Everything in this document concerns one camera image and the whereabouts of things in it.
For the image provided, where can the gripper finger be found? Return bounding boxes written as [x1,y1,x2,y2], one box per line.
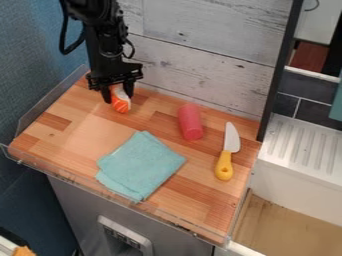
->
[121,81,137,99]
[100,85,114,105]

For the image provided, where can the white dish rack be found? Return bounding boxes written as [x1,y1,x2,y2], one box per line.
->
[256,113,342,191]

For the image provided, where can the yellow-handled toy knife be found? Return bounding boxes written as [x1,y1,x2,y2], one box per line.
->
[213,121,242,182]

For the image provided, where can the red toy sausage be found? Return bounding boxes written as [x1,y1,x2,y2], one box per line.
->
[176,103,206,141]

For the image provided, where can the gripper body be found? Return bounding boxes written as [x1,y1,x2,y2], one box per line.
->
[84,49,146,91]

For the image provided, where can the teal cloth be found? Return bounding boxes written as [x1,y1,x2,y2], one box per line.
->
[93,130,188,204]

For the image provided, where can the orange-white toy sushi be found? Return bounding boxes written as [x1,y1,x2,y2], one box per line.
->
[109,86,134,114]

